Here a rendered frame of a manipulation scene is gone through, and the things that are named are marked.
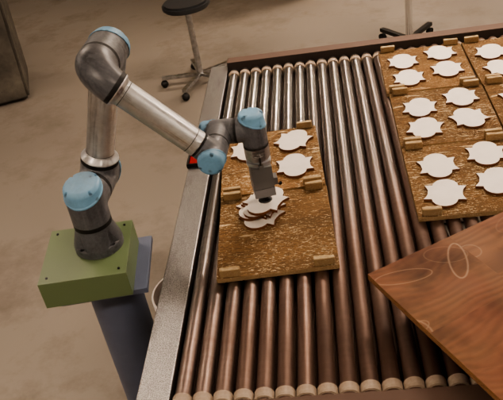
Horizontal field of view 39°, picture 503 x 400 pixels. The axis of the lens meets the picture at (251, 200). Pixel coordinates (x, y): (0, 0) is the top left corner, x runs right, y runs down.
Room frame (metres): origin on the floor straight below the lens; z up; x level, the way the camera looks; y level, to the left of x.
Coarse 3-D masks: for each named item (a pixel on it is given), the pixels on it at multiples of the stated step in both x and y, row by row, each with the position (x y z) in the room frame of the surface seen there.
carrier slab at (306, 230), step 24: (288, 192) 1.96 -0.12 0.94; (312, 192) 1.93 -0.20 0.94; (288, 216) 1.83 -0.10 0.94; (312, 216) 1.80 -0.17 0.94; (240, 240) 1.75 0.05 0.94; (264, 240) 1.73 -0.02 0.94; (288, 240) 1.70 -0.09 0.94; (312, 240) 1.68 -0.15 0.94; (240, 264) 1.63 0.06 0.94; (264, 264) 1.61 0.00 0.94; (288, 264) 1.59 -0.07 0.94; (312, 264) 1.57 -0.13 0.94; (336, 264) 1.56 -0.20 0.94
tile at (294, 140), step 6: (294, 132) 2.33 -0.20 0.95; (300, 132) 2.33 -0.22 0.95; (282, 138) 2.30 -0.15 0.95; (288, 138) 2.30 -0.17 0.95; (294, 138) 2.29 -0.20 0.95; (300, 138) 2.28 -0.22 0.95; (306, 138) 2.27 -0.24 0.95; (312, 138) 2.28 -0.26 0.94; (276, 144) 2.28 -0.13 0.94; (282, 144) 2.26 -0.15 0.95; (288, 144) 2.25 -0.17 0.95; (294, 144) 2.24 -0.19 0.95; (300, 144) 2.23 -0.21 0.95; (282, 150) 2.23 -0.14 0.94; (288, 150) 2.21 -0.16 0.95; (294, 150) 2.21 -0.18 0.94
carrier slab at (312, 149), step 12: (276, 132) 2.38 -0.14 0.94; (288, 132) 2.36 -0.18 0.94; (312, 132) 2.33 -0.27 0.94; (312, 144) 2.24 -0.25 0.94; (228, 156) 2.26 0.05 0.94; (276, 156) 2.20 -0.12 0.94; (228, 168) 2.18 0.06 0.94; (240, 168) 2.17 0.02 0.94; (276, 168) 2.12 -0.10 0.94; (228, 180) 2.10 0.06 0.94; (240, 180) 2.09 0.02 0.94; (288, 180) 2.03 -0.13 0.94; (300, 180) 2.02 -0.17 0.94; (324, 180) 1.99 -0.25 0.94; (252, 192) 2.00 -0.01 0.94
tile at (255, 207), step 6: (276, 192) 1.88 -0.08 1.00; (282, 192) 1.87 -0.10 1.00; (252, 198) 1.87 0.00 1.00; (276, 198) 1.84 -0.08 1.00; (282, 198) 1.84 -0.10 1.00; (288, 198) 1.84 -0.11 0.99; (246, 204) 1.85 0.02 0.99; (252, 204) 1.84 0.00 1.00; (258, 204) 1.83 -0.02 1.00; (264, 204) 1.83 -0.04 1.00; (270, 204) 1.82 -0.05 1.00; (276, 204) 1.81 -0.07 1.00; (252, 210) 1.80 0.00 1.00; (258, 210) 1.80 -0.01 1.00; (264, 210) 1.79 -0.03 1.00; (270, 210) 1.80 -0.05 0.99; (276, 210) 1.78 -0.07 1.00
